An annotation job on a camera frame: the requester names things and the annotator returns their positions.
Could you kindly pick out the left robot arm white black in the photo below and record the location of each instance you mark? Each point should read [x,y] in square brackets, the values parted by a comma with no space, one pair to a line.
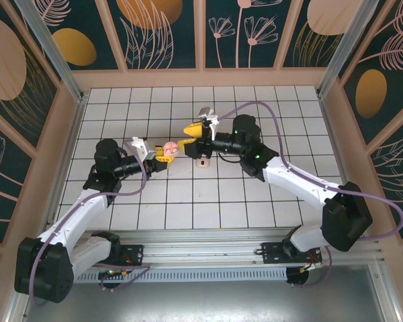
[74,218]

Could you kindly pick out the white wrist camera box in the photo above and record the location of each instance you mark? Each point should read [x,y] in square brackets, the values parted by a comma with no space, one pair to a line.
[208,114]
[142,147]

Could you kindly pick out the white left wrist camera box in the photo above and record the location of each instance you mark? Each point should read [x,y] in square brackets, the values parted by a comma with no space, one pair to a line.
[142,147]

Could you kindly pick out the aluminium corner post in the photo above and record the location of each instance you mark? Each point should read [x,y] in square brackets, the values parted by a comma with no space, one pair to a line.
[53,53]
[342,50]

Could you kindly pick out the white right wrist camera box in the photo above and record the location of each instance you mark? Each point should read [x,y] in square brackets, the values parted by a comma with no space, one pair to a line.
[208,114]

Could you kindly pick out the pink square cover black hole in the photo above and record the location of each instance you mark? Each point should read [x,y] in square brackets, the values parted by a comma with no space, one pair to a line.
[202,163]

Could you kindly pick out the grey sheet metal panel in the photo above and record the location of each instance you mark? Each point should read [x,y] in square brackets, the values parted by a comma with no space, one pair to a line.
[201,302]

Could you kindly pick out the aluminium side rail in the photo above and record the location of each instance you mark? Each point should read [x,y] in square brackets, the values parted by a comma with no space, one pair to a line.
[70,147]
[339,151]

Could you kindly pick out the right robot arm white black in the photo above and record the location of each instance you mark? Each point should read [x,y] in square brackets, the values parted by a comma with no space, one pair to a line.
[299,181]

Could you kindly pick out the round pink earbud charging case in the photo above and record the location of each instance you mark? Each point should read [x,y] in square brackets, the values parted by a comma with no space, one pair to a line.
[170,148]

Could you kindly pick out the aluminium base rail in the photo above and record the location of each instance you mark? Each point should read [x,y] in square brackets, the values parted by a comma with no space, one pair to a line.
[201,246]

